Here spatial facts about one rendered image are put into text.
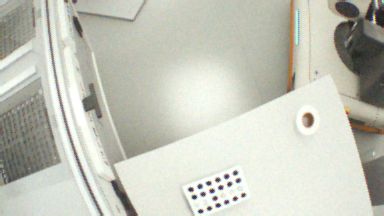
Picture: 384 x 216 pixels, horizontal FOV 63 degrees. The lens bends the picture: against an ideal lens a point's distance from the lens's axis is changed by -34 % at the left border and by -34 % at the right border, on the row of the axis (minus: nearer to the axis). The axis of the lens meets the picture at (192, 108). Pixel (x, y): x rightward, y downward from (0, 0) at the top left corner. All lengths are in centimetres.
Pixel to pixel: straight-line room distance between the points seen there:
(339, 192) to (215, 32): 112
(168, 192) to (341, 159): 44
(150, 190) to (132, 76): 93
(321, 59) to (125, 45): 86
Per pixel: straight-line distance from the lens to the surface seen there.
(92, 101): 83
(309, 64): 157
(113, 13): 192
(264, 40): 187
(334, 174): 99
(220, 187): 92
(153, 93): 176
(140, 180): 93
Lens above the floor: 168
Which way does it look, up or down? 75 degrees down
